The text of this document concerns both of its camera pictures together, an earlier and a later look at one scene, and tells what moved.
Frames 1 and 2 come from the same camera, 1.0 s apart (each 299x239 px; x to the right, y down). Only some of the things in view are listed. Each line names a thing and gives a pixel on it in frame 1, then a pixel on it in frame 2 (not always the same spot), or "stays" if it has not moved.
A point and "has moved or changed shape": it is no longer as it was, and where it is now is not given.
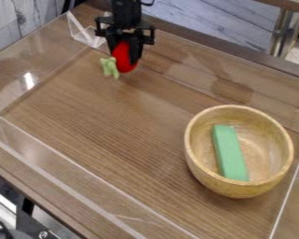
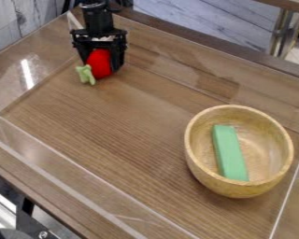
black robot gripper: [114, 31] -> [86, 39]
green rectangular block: [233, 162] stays
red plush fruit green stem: [120, 61] has moved or changed shape
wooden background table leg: [286, 32] stays
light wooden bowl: [238, 149] stays
